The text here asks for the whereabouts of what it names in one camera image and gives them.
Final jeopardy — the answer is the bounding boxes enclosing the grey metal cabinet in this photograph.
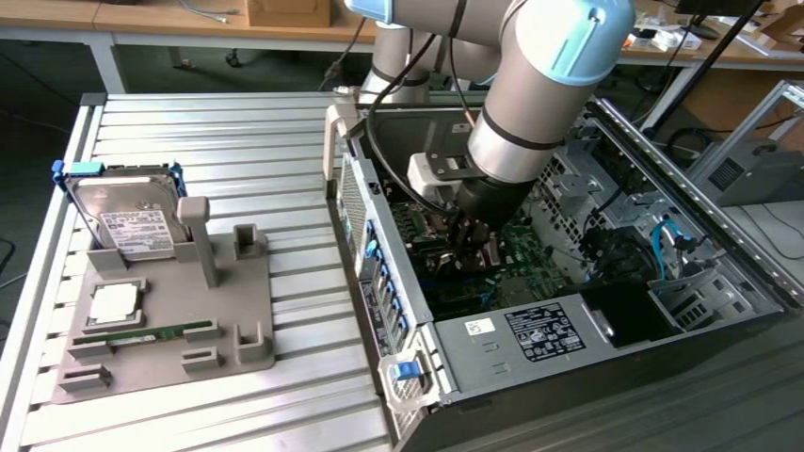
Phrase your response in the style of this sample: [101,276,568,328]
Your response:
[687,138,804,208]

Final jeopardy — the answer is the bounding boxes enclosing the light blue wire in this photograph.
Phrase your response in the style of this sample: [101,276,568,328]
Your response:
[649,218,699,283]

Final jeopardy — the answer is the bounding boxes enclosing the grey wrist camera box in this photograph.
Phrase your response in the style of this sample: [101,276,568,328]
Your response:
[405,153,489,203]

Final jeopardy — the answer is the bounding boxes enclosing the brown cardboard box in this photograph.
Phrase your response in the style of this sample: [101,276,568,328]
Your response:
[244,0,333,28]

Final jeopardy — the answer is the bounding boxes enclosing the aluminium profile frame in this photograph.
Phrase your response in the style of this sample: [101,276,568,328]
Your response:
[728,79,804,152]

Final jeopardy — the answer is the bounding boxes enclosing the silver chipset heatsink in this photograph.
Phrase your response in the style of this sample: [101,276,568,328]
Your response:
[499,276,540,303]

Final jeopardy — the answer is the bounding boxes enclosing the metal disk bay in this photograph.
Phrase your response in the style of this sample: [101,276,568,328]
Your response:
[645,270,765,333]

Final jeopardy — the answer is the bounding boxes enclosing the hard disk in blue caddy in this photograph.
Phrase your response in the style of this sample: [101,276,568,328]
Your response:
[51,159,189,263]

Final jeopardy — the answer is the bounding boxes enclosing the black monitor stand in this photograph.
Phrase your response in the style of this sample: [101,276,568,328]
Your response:
[675,0,721,40]

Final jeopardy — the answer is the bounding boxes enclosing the black RAM stick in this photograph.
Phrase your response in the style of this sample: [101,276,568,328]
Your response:
[411,237,453,260]

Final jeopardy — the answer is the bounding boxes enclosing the CPU socket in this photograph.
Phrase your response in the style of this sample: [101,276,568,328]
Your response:
[424,202,464,236]

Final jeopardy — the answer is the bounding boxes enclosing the white small box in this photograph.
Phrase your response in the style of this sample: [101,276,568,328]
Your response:
[649,30,704,53]

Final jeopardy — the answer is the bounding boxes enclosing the green RAM stick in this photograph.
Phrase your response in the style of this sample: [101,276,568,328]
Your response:
[72,322,212,347]

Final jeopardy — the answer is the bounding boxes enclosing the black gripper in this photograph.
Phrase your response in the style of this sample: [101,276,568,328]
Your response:
[452,177,535,246]

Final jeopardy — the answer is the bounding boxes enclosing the grey cable with plug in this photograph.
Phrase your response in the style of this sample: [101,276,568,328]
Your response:
[179,0,244,24]

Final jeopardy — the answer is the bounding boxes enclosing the grey parts rack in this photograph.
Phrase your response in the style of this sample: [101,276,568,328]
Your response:
[49,195,277,406]

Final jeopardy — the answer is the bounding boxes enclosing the grey power supply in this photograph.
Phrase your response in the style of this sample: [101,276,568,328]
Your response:
[432,294,615,395]

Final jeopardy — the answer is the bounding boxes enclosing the silver CPU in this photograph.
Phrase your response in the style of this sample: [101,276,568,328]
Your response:
[87,284,141,326]

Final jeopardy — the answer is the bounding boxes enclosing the open grey PC case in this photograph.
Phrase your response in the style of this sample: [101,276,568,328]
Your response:
[323,96,804,452]

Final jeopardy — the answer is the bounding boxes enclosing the black camera cable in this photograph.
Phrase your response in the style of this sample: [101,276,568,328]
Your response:
[367,32,469,220]

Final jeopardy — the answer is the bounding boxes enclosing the black cable with metal plug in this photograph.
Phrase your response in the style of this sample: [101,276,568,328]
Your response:
[316,18,371,93]

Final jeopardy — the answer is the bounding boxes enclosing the green motherboard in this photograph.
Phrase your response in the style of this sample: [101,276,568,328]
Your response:
[388,176,567,316]

